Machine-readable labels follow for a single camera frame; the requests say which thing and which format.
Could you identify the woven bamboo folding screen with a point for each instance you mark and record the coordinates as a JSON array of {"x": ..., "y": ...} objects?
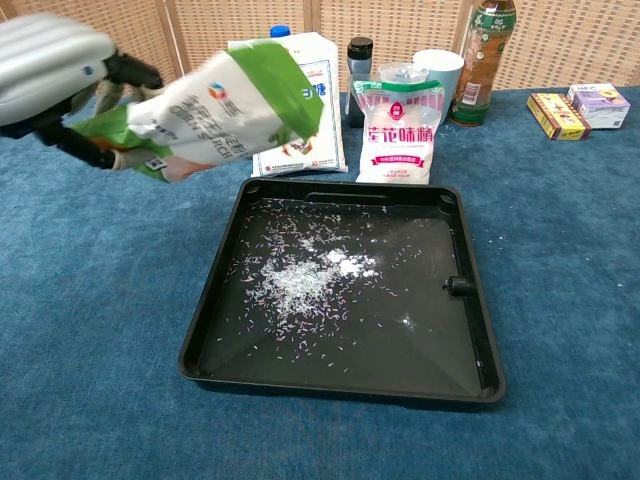
[{"x": 225, "y": 20}]

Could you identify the white sugar bag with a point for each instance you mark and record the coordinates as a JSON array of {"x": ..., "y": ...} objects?
[{"x": 334, "y": 147}]

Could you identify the white seasoning packet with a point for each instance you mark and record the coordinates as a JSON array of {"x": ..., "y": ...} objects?
[{"x": 400, "y": 150}]

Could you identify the black square plastic tray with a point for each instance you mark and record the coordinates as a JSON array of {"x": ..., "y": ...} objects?
[{"x": 350, "y": 360}]

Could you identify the tea bottle white cap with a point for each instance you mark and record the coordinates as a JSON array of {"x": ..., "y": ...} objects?
[{"x": 482, "y": 75}]

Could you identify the dark sauce bottle blue cap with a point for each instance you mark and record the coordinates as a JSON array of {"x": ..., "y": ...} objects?
[{"x": 280, "y": 31}]

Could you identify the green and white starch bag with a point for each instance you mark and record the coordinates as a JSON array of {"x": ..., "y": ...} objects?
[{"x": 215, "y": 115}]

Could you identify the clear plastic lidded cup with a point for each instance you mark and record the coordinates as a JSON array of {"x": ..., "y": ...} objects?
[{"x": 402, "y": 72}]

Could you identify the slim black bottle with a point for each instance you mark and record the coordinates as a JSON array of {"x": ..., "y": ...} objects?
[{"x": 359, "y": 75}]

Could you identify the white paper cup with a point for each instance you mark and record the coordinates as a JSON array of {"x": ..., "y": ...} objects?
[{"x": 440, "y": 62}]

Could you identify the blue table cloth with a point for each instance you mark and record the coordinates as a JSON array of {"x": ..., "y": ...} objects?
[{"x": 100, "y": 300}]

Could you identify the scattered white rice grains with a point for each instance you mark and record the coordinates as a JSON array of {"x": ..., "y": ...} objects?
[{"x": 295, "y": 285}]

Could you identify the red yellow carton box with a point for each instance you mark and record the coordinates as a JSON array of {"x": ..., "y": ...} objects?
[{"x": 557, "y": 115}]

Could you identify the purple white carton box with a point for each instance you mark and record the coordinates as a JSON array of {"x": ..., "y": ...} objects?
[{"x": 600, "y": 107}]

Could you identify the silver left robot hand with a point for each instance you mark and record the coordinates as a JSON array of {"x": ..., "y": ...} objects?
[{"x": 45, "y": 65}]

